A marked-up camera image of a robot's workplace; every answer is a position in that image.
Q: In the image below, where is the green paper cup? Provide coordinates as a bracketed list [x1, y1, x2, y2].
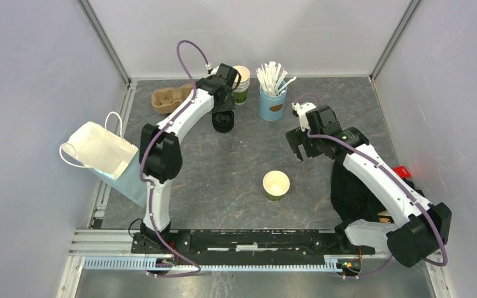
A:
[262, 170, 291, 201]

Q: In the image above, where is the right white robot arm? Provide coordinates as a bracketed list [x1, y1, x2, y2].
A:
[286, 97, 452, 267]

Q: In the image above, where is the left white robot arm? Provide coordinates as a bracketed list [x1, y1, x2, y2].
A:
[139, 59, 245, 253]

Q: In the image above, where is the blue straw holder can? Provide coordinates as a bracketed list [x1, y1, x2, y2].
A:
[259, 88, 287, 122]

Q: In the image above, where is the black cloth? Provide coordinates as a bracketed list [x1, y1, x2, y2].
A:
[330, 162, 424, 226]

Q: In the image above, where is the stack of paper cups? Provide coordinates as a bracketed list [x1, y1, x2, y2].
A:
[234, 65, 250, 105]

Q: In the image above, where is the red emergency button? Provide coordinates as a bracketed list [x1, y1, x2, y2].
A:
[393, 166, 411, 179]

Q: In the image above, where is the stack of black lids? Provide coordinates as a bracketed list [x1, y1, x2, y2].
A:
[211, 111, 235, 133]

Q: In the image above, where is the brown cardboard cup carrier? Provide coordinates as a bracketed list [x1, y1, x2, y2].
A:
[151, 84, 193, 114]

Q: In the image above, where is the white and blue paper bag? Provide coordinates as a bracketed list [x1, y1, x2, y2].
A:
[58, 111, 147, 207]

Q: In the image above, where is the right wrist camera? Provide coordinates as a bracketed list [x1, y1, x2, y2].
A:
[291, 102, 317, 132]

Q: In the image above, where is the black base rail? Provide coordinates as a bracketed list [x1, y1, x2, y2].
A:
[129, 229, 376, 266]

